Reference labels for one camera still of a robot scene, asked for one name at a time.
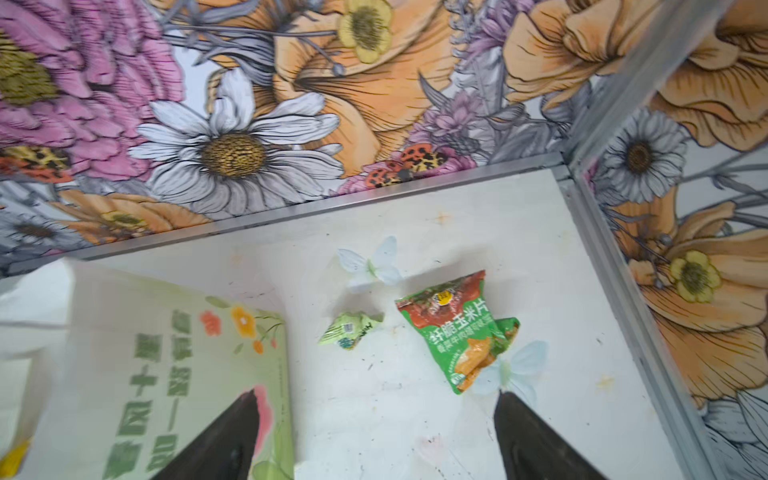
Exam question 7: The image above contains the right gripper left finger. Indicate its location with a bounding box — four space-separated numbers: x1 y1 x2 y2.
152 392 261 480

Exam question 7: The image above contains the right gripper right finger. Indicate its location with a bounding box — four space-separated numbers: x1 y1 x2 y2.
494 392 606 480

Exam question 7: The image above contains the white paper bag Love Life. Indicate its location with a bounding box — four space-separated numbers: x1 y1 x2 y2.
1 260 295 479

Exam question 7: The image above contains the green snack packet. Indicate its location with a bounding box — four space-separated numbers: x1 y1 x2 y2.
396 270 520 395

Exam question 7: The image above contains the small green candy wrapper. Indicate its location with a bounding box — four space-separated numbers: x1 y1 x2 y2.
318 312 384 350

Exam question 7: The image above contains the yellow snack packet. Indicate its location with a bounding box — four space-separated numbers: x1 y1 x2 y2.
0 439 32 480

